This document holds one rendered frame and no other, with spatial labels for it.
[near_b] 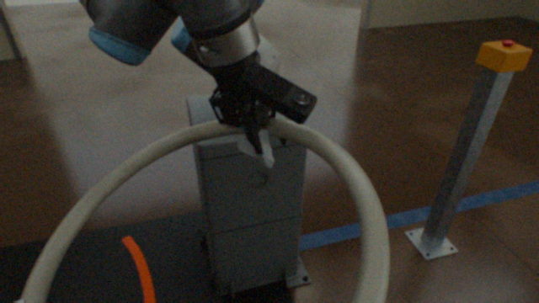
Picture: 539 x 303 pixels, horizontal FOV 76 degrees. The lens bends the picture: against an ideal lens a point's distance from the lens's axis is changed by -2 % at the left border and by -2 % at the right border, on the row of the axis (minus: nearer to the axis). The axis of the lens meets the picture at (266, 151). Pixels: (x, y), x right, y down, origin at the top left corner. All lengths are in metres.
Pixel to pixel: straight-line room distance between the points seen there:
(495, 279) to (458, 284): 0.19
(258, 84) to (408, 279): 1.58
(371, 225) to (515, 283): 1.79
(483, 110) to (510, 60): 0.22
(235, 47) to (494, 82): 1.27
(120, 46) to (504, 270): 2.02
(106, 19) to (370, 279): 0.50
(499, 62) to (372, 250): 1.24
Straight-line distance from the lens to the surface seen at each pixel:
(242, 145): 0.60
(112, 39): 0.58
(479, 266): 2.16
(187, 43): 1.16
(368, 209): 0.42
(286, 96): 0.50
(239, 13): 0.47
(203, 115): 1.35
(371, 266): 0.39
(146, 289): 1.85
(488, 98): 1.63
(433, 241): 2.08
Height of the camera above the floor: 1.48
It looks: 34 degrees down
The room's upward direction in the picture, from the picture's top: straight up
